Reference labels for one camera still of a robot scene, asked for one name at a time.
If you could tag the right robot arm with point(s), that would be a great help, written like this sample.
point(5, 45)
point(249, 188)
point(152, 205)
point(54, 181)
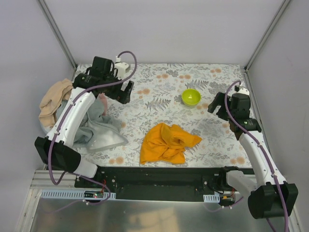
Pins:
point(271, 195)

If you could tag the pink cloth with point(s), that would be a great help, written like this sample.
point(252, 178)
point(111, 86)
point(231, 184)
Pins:
point(104, 101)

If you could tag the right aluminium side rail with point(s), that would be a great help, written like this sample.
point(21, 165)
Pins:
point(256, 109)

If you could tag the grey cloth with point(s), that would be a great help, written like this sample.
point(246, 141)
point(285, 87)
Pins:
point(97, 132)

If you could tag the slotted cable duct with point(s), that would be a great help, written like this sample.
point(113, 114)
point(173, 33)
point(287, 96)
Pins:
point(215, 198)
point(77, 195)

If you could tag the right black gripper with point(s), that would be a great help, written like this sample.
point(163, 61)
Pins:
point(222, 108)

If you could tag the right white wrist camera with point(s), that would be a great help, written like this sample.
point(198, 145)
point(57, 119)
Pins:
point(239, 88)

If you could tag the right aluminium corner post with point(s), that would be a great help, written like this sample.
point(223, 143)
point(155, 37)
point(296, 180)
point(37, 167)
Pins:
point(275, 20)

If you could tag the green bowl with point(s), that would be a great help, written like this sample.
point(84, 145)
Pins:
point(191, 97)

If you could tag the left slotted cable duct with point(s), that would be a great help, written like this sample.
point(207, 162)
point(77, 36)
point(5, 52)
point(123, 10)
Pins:
point(77, 195)

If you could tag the left aluminium corner post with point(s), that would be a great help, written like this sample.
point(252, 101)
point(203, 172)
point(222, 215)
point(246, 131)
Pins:
point(57, 33)

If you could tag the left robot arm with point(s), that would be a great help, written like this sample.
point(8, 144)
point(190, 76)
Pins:
point(55, 149)

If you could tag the floral table mat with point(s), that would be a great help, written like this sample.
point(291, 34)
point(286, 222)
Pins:
point(156, 98)

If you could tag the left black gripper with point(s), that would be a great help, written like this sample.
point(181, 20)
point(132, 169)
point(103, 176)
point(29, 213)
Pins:
point(123, 91)

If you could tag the beige cloth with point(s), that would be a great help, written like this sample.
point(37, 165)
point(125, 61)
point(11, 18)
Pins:
point(52, 100)

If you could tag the aluminium corner post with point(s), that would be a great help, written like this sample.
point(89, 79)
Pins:
point(57, 33)
point(275, 20)

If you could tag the orange cloth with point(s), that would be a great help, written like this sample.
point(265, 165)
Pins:
point(167, 143)

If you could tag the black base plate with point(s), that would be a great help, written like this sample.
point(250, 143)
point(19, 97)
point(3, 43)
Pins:
point(158, 184)

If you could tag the right slotted cable duct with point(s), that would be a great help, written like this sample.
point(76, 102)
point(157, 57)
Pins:
point(215, 198)

